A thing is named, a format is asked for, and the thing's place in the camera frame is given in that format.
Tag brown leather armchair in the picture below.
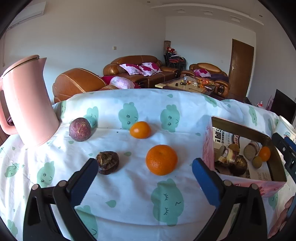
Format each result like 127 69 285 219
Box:
180 62 230 97
52 68 114 103

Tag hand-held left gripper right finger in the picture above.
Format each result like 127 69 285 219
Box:
192 158 269 241

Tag wooden coffee table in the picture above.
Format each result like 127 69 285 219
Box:
155 77 216 95

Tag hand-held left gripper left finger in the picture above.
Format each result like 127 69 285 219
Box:
23 158 99 241

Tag small tan longan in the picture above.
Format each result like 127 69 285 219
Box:
252 156 263 169

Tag white green cloud tablecloth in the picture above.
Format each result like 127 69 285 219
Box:
0 88 296 241

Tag brown wooden door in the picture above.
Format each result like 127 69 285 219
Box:
228 39 254 102

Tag pink cardboard box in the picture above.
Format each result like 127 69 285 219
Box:
202 116 287 198

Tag black television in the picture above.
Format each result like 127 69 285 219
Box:
270 89 296 123

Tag dark brown dried fruit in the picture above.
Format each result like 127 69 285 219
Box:
229 155 248 176
95 151 120 175

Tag white air conditioner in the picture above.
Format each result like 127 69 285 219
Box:
10 1 45 26

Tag large orange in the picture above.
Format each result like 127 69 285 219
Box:
145 145 178 176

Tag printed paper liner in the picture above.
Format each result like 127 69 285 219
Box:
212 130 273 180

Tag purple passion fruit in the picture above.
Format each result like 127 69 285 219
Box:
69 117 91 141

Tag small orange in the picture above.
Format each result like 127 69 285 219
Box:
129 121 152 139
258 146 271 161

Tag pile of oranges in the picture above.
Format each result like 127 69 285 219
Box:
196 78 214 88

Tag pink electric kettle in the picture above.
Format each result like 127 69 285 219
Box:
0 55 62 147

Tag brown leather sofa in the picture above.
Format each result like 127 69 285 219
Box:
103 55 181 88

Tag pale pink pillow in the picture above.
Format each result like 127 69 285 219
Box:
109 76 135 90

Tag stacked dark chairs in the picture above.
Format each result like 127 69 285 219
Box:
165 54 186 70

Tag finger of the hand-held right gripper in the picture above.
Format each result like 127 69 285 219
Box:
271 133 296 181
284 136 296 152

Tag white cartoon pig mug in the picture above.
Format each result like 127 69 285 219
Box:
276 115 296 142

